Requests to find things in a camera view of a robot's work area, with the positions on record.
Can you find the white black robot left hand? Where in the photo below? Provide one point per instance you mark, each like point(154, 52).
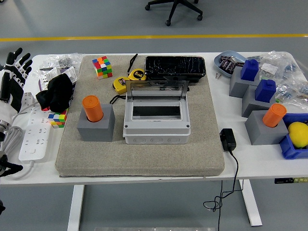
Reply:
point(14, 91)

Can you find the orange cylinder battery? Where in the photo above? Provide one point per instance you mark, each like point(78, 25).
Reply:
point(92, 108)
point(274, 116)

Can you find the black cloth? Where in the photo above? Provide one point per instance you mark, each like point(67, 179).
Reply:
point(56, 93)

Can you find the small colourful puzzle cube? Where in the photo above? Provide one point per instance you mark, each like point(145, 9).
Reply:
point(57, 120)

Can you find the white power strip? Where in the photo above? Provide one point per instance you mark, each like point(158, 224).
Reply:
point(33, 142)

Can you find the clear bag of small parts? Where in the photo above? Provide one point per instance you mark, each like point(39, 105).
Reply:
point(61, 61)

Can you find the white printed packet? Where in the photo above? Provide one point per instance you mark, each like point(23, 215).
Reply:
point(69, 73)

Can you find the large colourful puzzle cube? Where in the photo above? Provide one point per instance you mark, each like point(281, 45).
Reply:
point(102, 67)

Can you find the grey block with round hole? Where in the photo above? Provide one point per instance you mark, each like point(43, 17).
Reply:
point(96, 132)

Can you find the yellow tape measure plain label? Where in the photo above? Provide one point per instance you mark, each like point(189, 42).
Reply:
point(120, 84)

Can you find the yellow tape measure marked 5m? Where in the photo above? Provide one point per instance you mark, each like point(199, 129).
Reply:
point(137, 74)

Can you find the white table leg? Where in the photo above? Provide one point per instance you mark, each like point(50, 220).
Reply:
point(75, 209)
point(251, 207)

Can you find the grey-brown fabric mat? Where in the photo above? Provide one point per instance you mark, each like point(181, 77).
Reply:
point(144, 158)

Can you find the black glossy plastic tray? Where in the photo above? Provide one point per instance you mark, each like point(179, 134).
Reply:
point(175, 66)

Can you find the black office chair base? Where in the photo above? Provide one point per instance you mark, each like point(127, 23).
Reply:
point(176, 6)

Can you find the purple packets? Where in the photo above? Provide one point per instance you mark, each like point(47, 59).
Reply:
point(226, 63)

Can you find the black power adapter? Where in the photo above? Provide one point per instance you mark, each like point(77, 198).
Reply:
point(228, 140)

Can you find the grey block holder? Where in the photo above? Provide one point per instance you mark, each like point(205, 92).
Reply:
point(238, 87)
point(262, 134)
point(250, 106)

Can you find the blue-grey bowl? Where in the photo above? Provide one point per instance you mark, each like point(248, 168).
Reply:
point(237, 54)

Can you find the blue plastic piece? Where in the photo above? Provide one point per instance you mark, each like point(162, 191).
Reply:
point(249, 71)
point(264, 92)

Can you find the clear bags of components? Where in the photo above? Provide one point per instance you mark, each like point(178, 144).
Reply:
point(286, 65)

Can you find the blue plastic bin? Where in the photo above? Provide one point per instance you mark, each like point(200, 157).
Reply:
point(291, 151)

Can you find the black table control panel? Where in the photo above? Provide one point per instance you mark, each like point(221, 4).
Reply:
point(284, 181)

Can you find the yellow lemon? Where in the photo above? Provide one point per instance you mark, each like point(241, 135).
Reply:
point(299, 134)

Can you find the grey plastic enclosure box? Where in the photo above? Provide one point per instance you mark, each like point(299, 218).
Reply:
point(156, 134)

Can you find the black plastic bracket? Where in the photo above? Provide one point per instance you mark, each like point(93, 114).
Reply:
point(171, 79)

